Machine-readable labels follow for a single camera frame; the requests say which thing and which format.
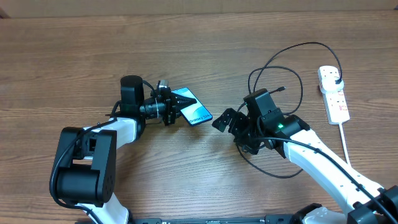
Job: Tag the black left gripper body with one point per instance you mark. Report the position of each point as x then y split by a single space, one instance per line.
167 106

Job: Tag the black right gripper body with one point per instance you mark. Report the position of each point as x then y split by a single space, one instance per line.
244 130

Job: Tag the Samsung Galaxy smartphone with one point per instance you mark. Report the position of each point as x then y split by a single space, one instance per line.
194 114

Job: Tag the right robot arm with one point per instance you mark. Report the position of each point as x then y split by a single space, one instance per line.
361 200

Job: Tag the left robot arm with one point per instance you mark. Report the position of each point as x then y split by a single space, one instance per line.
84 169

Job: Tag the white charger adapter plug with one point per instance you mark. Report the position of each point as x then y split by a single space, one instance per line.
330 85

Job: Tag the white power strip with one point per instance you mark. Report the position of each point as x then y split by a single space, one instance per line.
335 103

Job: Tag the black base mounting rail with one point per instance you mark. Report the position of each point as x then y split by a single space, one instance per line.
268 219

